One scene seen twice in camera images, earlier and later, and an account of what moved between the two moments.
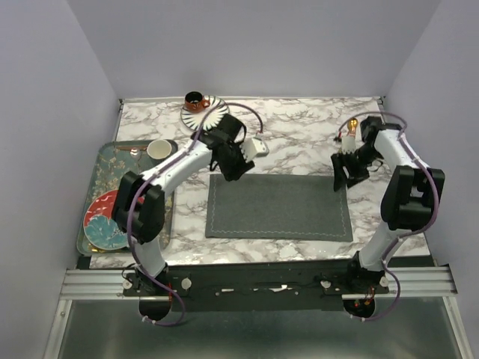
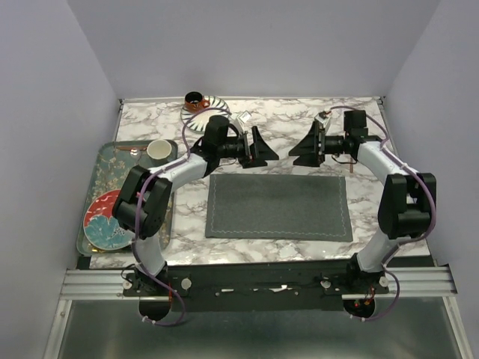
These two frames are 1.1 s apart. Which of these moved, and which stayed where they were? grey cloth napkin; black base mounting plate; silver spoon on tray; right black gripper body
Moved: right black gripper body
Stayed: black base mounting plate; grey cloth napkin; silver spoon on tray
